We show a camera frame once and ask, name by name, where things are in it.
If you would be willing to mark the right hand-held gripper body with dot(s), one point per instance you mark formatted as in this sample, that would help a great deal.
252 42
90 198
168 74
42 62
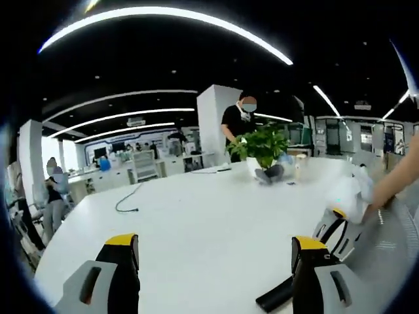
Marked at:
352 199

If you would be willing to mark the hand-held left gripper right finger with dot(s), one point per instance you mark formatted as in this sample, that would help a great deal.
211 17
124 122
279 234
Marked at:
311 284

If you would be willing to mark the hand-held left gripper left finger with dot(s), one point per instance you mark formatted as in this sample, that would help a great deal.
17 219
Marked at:
118 281

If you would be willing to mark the black remote control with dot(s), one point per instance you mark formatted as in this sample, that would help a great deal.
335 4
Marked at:
275 296

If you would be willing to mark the grey mesh office chair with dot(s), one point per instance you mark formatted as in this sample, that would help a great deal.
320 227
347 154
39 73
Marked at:
389 255

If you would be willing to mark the clear plastic bottle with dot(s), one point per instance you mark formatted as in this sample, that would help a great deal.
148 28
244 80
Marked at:
300 165

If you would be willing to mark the dark grey object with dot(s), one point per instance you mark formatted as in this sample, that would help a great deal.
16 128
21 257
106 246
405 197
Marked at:
270 173

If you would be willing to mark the white plant pot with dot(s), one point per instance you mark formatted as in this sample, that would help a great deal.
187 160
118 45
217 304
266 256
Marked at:
252 165

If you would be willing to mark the white ceiling projector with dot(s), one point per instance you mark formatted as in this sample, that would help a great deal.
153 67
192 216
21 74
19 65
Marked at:
362 105
136 122

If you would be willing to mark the green potted plant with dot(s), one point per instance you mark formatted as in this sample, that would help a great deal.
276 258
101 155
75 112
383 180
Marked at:
262 144

